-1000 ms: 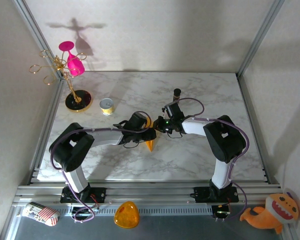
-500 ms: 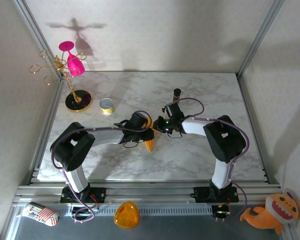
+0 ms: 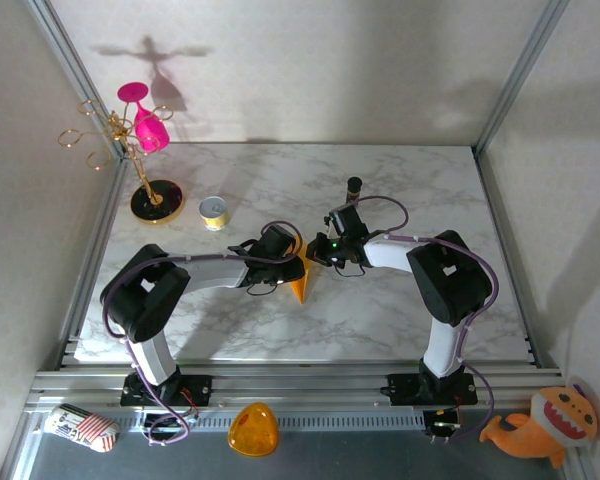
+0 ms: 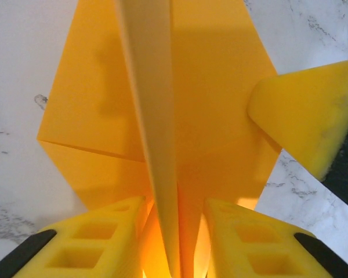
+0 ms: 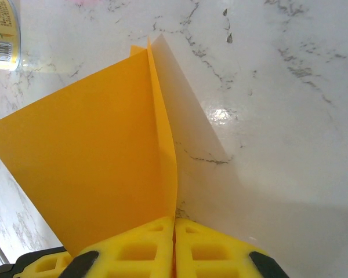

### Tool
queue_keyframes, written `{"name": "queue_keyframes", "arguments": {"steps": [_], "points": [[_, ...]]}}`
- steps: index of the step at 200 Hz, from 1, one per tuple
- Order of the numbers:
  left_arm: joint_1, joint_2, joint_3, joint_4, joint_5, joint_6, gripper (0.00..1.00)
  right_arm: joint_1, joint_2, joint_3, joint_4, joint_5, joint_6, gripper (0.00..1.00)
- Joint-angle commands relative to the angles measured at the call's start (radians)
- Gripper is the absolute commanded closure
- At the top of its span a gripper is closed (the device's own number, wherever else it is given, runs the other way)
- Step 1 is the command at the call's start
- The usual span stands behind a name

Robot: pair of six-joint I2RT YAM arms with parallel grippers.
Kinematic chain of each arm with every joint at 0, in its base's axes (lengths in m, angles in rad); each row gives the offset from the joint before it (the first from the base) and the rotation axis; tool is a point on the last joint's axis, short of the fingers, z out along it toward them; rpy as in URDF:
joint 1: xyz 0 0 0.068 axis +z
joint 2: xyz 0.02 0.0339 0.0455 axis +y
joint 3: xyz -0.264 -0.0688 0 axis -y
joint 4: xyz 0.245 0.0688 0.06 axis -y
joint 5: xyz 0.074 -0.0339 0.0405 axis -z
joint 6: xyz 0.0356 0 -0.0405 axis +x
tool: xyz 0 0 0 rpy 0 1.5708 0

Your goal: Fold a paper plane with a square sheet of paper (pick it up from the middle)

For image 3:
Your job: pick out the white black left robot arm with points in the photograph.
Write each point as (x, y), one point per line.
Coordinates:
(215, 272)

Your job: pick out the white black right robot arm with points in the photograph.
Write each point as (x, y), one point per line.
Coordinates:
(387, 252)

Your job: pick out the spice bottle with black lid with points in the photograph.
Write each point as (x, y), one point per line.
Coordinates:
(354, 187)

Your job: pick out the yellow tin can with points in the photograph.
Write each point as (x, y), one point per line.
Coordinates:
(214, 212)

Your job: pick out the orange translucent plastic case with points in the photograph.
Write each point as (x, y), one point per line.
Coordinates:
(254, 430)

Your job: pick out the pink plastic wine glass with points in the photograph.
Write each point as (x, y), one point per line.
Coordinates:
(150, 127)

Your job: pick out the black controller box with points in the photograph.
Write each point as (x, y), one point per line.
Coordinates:
(155, 422)
(442, 425)

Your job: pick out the striped fabric pouch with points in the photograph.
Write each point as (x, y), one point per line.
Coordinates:
(82, 427)

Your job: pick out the orange shark plush toy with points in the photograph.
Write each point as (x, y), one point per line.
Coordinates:
(545, 425)

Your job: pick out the aluminium extrusion frame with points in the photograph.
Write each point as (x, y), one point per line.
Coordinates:
(300, 385)

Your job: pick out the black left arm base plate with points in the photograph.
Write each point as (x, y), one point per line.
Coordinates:
(200, 387)

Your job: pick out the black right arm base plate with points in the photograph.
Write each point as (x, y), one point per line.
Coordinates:
(402, 387)

